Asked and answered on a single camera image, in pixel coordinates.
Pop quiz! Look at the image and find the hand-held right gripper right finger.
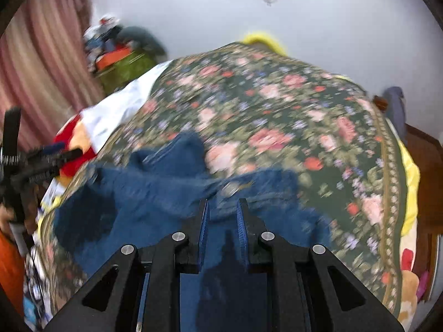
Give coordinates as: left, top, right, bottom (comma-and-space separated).
236, 198, 405, 332

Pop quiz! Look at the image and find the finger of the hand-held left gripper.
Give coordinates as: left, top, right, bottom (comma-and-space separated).
39, 144, 67, 157
26, 148, 84, 181

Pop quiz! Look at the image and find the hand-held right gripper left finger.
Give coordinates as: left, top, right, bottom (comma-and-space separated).
42, 198, 210, 332

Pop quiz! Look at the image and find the blue denim jacket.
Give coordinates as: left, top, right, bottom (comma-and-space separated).
53, 133, 334, 332

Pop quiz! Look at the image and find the red plush toy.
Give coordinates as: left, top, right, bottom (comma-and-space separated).
52, 116, 97, 185

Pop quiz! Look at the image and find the white cloth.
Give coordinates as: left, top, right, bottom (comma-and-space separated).
81, 60, 174, 153

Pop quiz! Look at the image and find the striped pink curtain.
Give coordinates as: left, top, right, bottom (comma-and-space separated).
0, 0, 106, 153

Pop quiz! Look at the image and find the green box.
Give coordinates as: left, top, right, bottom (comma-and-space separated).
99, 50, 158, 94

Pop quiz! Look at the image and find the orange box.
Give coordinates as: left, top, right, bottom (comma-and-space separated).
95, 46, 132, 70

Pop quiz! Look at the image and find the pile of clutter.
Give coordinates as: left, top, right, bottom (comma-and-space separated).
83, 14, 122, 63

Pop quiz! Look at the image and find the floral printed blanket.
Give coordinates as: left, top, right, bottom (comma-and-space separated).
33, 41, 407, 322

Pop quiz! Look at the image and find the grey rolled cushion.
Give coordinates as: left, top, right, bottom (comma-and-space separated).
118, 26, 167, 58

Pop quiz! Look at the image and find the grey cloth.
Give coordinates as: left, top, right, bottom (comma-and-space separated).
384, 86, 408, 139

